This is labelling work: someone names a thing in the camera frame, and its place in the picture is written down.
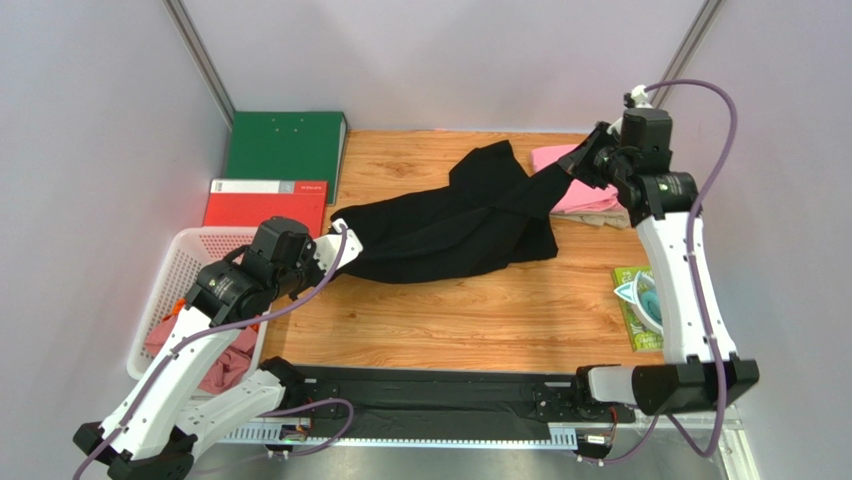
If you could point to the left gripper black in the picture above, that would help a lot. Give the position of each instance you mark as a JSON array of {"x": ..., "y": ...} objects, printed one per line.
[{"x": 318, "y": 271}]

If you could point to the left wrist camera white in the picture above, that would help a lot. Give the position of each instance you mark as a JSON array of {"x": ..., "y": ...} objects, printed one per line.
[{"x": 338, "y": 248}]

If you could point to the teal headphones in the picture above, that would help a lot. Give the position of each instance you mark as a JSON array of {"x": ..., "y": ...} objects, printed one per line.
[{"x": 637, "y": 289}]

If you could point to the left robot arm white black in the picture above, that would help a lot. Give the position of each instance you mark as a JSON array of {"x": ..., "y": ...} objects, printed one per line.
[{"x": 155, "y": 432}]

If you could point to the black floral t shirt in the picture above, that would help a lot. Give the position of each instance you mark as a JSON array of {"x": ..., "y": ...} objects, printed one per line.
[{"x": 490, "y": 215}]

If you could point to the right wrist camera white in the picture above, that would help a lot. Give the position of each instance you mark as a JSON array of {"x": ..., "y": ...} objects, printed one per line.
[{"x": 638, "y": 97}]

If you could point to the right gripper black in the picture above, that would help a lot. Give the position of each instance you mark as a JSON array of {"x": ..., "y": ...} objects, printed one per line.
[{"x": 592, "y": 158}]

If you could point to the folded pink t shirt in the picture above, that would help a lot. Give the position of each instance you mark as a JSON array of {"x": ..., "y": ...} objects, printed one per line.
[{"x": 579, "y": 197}]

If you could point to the dusty pink t shirt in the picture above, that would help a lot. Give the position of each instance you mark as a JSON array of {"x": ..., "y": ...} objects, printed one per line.
[{"x": 229, "y": 368}]

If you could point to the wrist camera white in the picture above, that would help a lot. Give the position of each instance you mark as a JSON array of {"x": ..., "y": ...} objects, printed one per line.
[
  {"x": 338, "y": 248},
  {"x": 638, "y": 97}
]

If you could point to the green book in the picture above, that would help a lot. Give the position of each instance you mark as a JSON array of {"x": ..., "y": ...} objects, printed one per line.
[{"x": 641, "y": 340}]

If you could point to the white plastic laundry basket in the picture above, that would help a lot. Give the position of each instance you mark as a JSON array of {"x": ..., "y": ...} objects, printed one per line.
[{"x": 189, "y": 251}]

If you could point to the green ring binder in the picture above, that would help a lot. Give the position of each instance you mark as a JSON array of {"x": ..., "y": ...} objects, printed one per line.
[{"x": 293, "y": 146}]

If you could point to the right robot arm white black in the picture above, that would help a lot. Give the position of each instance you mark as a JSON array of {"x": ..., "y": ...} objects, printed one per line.
[{"x": 702, "y": 370}]

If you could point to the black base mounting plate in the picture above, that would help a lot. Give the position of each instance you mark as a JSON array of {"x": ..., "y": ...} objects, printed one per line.
[{"x": 402, "y": 404}]

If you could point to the aluminium frame rail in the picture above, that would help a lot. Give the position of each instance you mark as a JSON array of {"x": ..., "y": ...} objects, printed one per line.
[{"x": 332, "y": 417}]

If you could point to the red ring binder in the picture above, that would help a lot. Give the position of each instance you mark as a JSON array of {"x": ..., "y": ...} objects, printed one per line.
[{"x": 247, "y": 203}]

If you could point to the folded beige t shirt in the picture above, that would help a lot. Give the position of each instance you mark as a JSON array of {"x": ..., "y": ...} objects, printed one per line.
[{"x": 618, "y": 219}]

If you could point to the orange t shirt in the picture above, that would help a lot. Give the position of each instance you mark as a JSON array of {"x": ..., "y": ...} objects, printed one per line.
[{"x": 178, "y": 306}]

